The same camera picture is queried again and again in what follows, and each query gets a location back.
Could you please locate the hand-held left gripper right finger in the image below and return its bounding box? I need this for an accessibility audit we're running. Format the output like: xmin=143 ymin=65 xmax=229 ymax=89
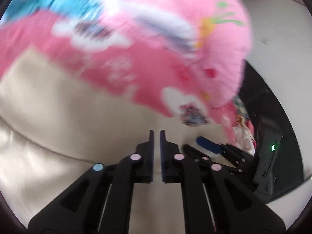
xmin=160 ymin=130 xmax=285 ymax=234

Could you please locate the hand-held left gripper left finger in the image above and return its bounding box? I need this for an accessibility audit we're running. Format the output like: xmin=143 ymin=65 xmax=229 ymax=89
xmin=28 ymin=130 xmax=154 ymax=234

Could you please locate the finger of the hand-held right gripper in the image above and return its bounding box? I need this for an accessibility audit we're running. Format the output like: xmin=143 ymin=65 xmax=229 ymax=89
xmin=196 ymin=136 xmax=255 ymax=165
xmin=183 ymin=144 xmax=254 ymax=176

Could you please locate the beige zip jacket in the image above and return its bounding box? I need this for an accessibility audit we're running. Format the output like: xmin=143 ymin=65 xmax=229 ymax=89
xmin=0 ymin=46 xmax=256 ymax=234

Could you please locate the pink fleece blanket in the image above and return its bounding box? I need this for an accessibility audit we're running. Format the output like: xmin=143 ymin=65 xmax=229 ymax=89
xmin=0 ymin=12 xmax=234 ymax=137

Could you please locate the pink printed quilt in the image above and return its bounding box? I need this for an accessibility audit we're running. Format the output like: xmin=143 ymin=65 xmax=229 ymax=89
xmin=117 ymin=0 xmax=253 ymax=109

